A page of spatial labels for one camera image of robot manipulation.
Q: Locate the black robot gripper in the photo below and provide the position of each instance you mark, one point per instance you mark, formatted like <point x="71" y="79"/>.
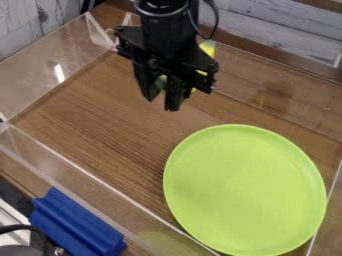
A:
<point x="162" y="48"/>

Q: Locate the yellow toy banana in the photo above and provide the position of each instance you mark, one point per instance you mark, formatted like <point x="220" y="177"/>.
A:
<point x="208" y="47"/>

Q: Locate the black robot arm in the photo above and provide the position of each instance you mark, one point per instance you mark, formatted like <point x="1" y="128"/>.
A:
<point x="171" y="8"/>

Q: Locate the lime green plate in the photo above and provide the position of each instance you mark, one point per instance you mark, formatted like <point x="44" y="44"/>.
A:
<point x="244" y="190"/>

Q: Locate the blue plastic block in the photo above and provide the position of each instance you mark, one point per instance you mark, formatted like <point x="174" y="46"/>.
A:
<point x="72" y="227"/>

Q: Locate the clear acrylic triangle bracket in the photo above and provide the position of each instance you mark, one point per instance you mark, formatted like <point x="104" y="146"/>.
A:
<point x="107" y="31"/>

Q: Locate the clear acrylic enclosure wall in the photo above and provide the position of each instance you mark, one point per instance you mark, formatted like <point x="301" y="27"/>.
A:
<point x="80" y="133"/>

